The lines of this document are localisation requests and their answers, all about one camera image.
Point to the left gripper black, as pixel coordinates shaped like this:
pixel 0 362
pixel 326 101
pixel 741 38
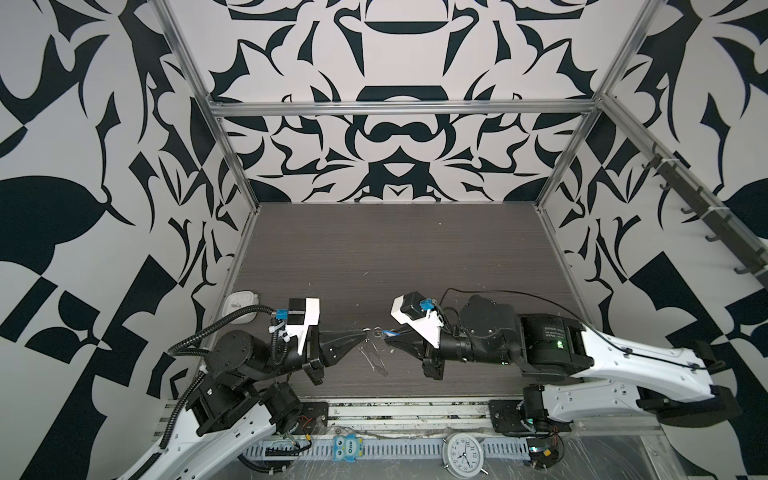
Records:
pixel 323 344

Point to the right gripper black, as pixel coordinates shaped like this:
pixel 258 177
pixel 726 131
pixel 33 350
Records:
pixel 435 357

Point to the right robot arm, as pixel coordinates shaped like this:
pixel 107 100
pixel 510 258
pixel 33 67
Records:
pixel 578 372

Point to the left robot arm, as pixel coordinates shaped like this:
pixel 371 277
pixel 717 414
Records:
pixel 241 398

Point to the white alarm clock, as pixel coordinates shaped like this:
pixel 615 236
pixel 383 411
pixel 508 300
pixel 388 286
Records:
pixel 463 455

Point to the small circuit board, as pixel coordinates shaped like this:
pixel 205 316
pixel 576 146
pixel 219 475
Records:
pixel 546 452

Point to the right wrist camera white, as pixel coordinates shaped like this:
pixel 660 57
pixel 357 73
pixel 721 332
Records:
pixel 421 314

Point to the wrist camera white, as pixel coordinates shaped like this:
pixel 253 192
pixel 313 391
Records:
pixel 421 314
pixel 296 321

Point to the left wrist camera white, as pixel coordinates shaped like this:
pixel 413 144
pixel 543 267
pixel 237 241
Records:
pixel 296 321

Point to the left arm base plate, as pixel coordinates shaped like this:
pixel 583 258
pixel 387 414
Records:
pixel 312 419

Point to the white slotted cable duct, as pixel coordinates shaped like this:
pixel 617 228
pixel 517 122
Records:
pixel 383 449

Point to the white round wall device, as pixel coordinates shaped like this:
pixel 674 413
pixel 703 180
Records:
pixel 239 300

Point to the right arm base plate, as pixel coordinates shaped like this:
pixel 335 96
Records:
pixel 508 417

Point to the black wall hook rail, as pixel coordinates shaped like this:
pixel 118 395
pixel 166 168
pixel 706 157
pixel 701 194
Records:
pixel 701 204

